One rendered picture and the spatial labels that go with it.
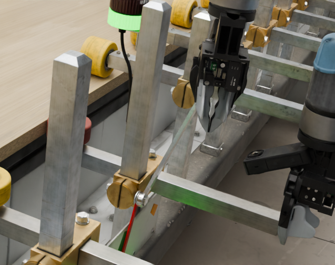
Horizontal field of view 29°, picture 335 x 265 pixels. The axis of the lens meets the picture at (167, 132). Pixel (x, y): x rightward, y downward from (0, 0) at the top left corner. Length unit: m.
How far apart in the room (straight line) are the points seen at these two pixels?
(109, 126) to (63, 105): 0.70
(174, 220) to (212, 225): 1.30
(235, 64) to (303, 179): 0.21
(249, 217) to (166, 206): 0.30
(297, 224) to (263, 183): 1.94
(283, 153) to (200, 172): 0.51
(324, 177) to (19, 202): 0.55
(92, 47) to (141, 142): 0.38
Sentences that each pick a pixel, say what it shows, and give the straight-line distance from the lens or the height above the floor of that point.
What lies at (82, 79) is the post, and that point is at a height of 1.13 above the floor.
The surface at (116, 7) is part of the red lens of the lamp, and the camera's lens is 1.02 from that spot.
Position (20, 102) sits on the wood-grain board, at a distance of 1.28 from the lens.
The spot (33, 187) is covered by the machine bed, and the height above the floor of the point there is 0.76.
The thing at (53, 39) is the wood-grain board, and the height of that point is 0.90.
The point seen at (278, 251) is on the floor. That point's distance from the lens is 2.60.
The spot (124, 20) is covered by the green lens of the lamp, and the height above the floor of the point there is 1.14.
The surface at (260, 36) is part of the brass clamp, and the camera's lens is 1.73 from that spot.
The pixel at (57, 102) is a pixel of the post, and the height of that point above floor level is 1.09.
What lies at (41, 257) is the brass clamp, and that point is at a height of 0.87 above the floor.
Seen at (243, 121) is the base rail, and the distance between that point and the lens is 1.83.
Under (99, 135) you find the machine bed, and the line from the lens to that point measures 1.47.
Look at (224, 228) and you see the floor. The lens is 2.64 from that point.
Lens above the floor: 1.43
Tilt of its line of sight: 26 degrees down
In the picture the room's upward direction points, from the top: 10 degrees clockwise
